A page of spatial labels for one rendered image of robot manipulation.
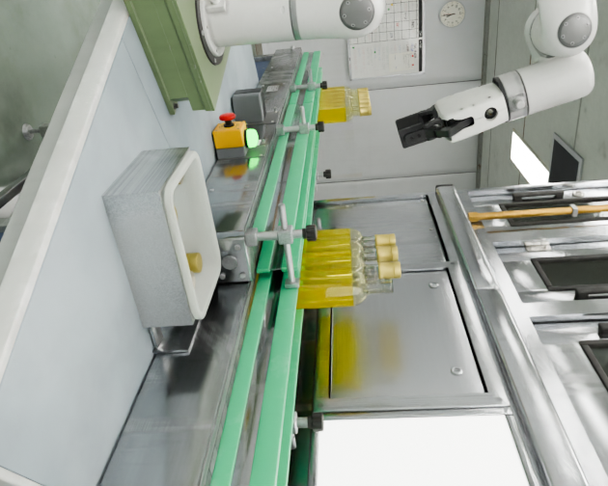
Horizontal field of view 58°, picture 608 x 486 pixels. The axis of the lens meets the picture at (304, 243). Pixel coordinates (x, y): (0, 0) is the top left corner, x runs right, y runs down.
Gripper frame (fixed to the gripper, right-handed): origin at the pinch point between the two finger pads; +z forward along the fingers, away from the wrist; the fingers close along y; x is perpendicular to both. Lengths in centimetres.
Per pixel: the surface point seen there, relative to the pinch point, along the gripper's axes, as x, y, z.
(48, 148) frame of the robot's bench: 22, -21, 47
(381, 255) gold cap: -26.8, 8.1, 12.5
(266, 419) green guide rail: -19, -38, 29
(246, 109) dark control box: 0, 61, 40
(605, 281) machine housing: -58, 20, -33
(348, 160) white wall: -223, 591, 76
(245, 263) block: -11.4, -7.1, 34.3
